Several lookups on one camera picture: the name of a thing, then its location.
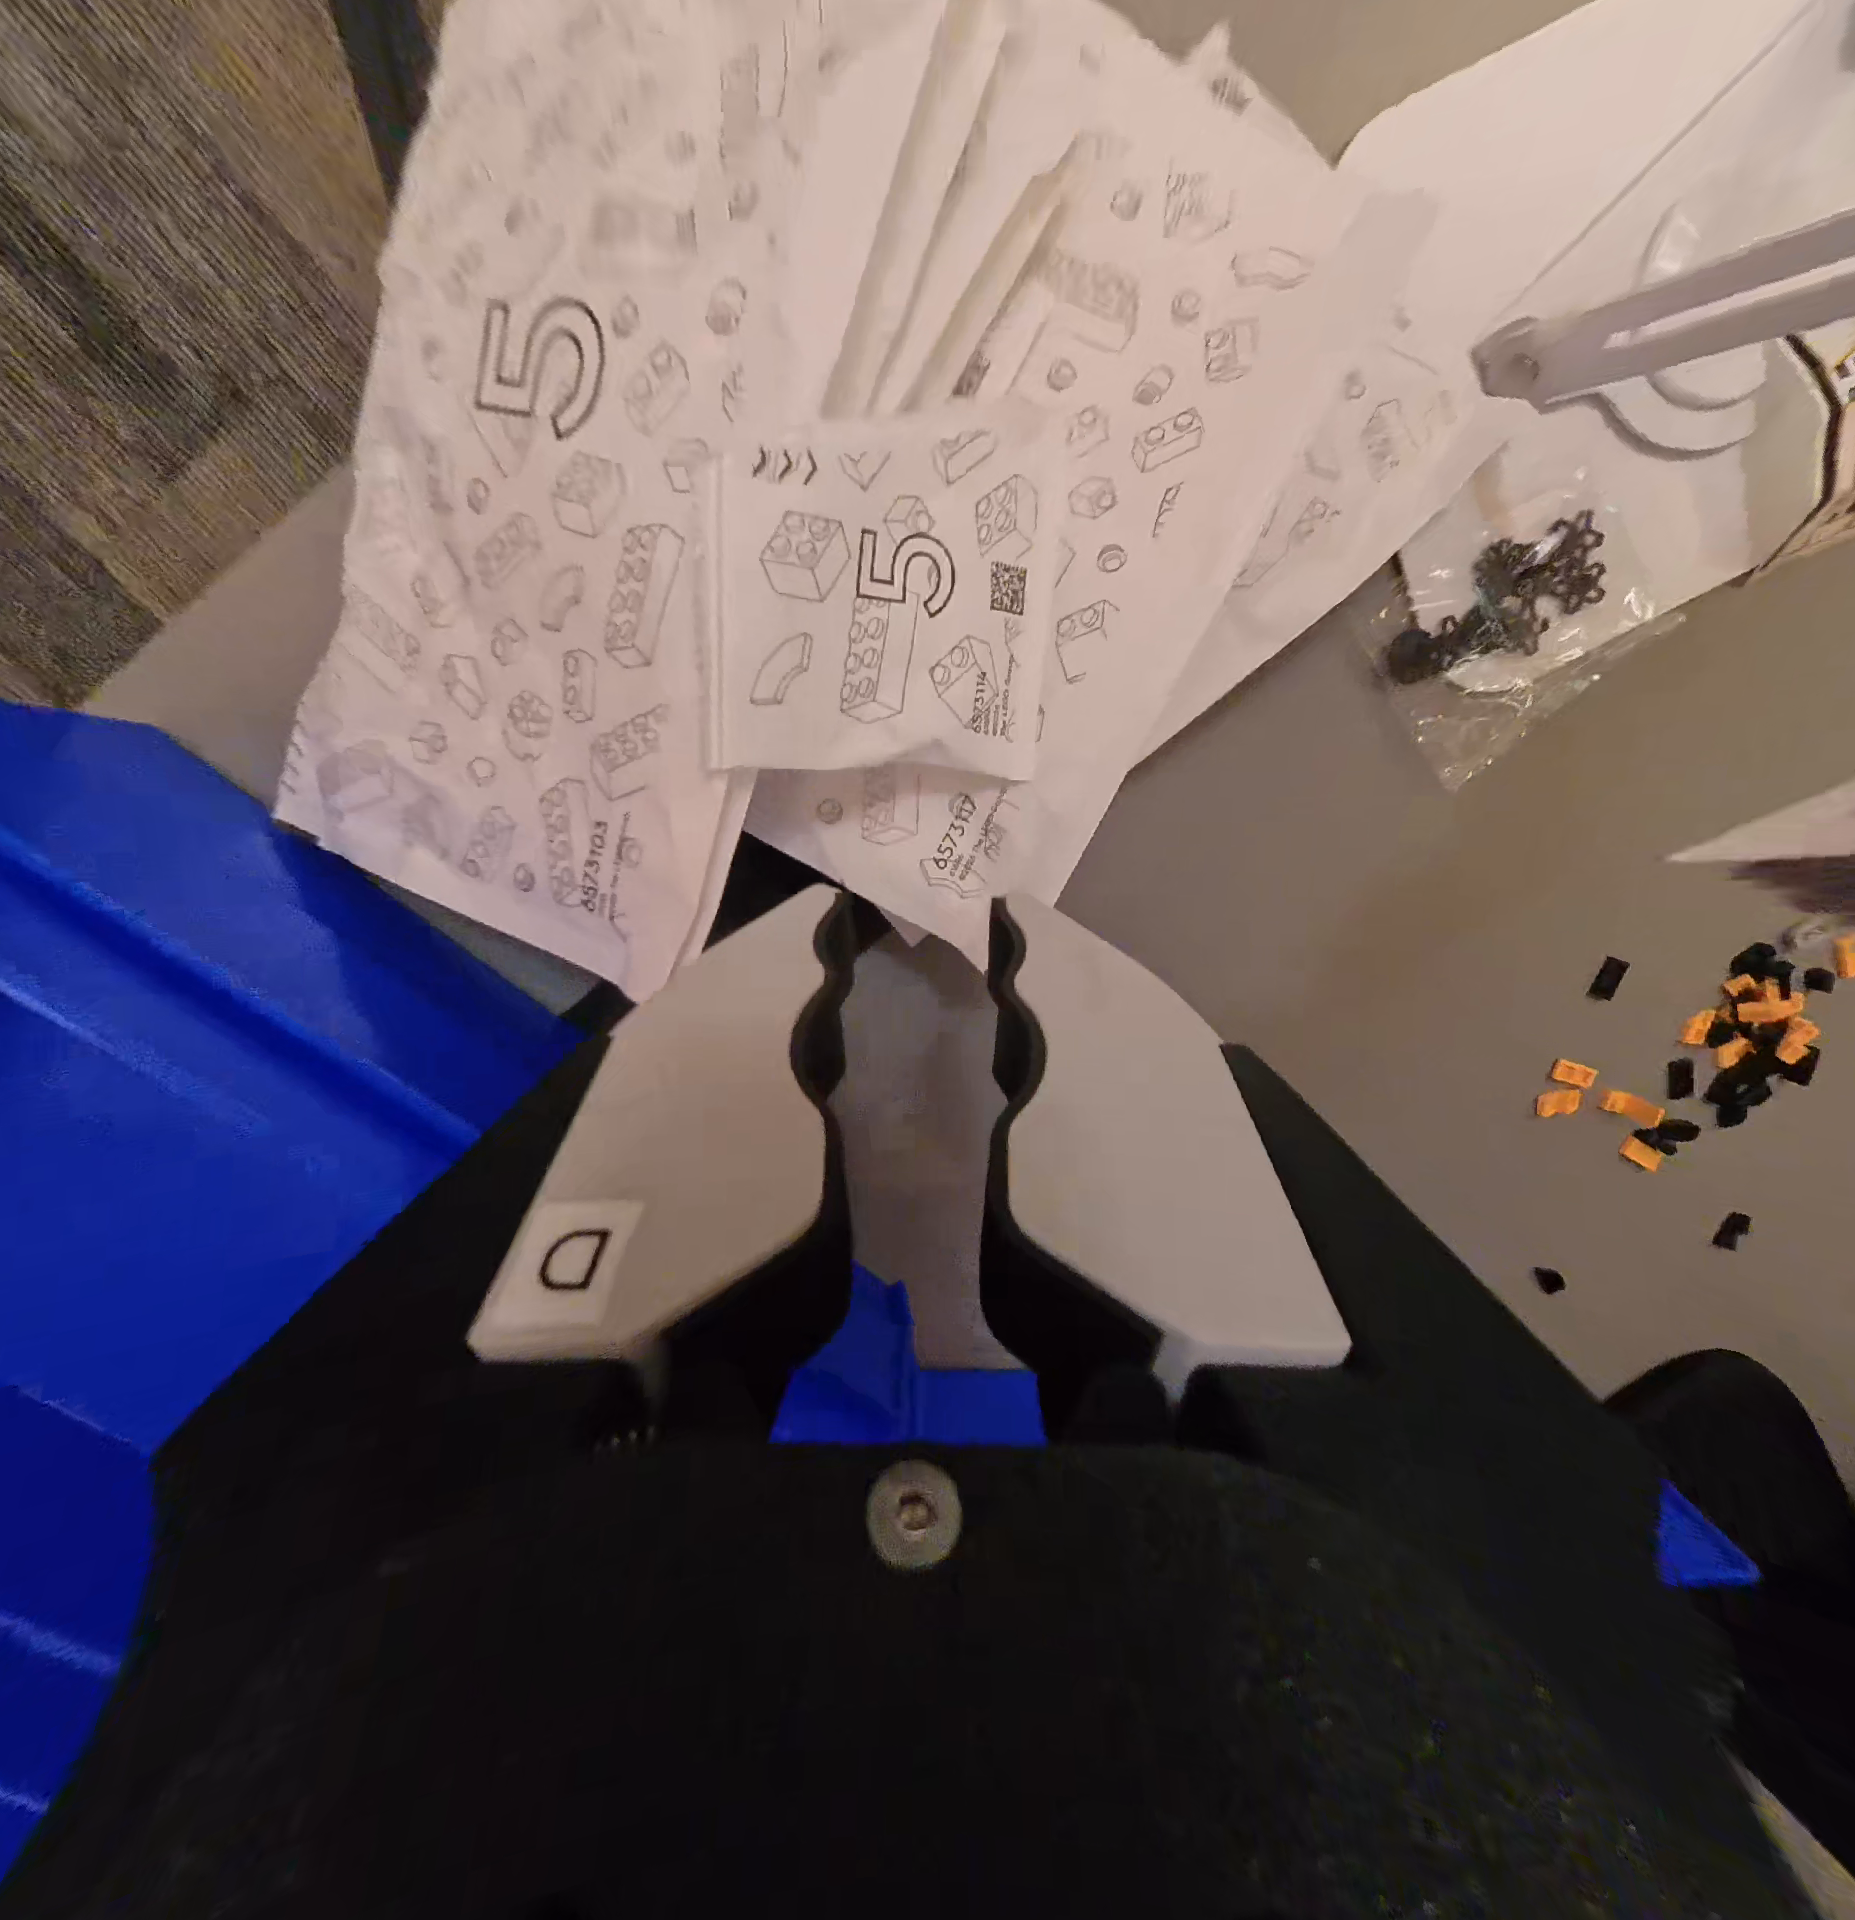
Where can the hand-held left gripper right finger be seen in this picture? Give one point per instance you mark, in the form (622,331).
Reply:
(1167,1187)

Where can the large blue storage bin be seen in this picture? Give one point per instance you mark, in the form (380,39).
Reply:
(178,1080)

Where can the white stand rod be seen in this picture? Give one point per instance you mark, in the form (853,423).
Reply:
(1677,317)

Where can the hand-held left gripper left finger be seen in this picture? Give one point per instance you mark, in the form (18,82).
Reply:
(671,1171)

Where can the white folded paper bag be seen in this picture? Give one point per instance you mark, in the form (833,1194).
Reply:
(1167,360)

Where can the pile of small lego pieces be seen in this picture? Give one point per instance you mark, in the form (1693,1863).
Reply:
(1737,1050)

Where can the translucent plastic bag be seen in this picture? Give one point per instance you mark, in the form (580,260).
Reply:
(1513,616)

